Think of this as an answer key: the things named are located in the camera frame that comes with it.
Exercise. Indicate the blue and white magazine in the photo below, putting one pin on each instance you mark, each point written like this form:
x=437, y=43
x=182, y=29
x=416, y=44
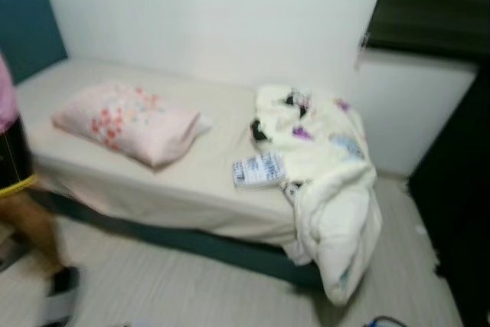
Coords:
x=260, y=170

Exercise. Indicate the pink floral pillow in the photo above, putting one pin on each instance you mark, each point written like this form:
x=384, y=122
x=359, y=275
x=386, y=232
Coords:
x=130, y=124

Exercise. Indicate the dark wardrobe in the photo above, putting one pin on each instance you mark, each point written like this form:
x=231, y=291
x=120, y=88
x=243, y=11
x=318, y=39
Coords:
x=459, y=204

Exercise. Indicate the dark window blind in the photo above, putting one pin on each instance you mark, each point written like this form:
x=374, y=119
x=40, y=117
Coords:
x=429, y=5

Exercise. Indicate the white patterned duvet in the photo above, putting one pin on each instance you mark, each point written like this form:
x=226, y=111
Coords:
x=337, y=212

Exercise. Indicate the black and white garment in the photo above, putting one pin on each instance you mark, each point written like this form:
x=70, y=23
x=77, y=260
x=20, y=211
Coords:
x=295, y=103

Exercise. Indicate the small black garment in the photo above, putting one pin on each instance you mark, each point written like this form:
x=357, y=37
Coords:
x=259, y=130

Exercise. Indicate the grey and black slide slipper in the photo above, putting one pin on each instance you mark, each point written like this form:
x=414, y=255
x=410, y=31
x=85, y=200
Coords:
x=61, y=300
x=11, y=256

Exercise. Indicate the person in pink shirt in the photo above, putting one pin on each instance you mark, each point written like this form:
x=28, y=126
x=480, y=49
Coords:
x=34, y=223

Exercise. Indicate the teal upholstered bed frame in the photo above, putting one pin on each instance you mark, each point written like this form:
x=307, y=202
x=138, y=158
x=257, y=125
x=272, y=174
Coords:
x=31, y=32

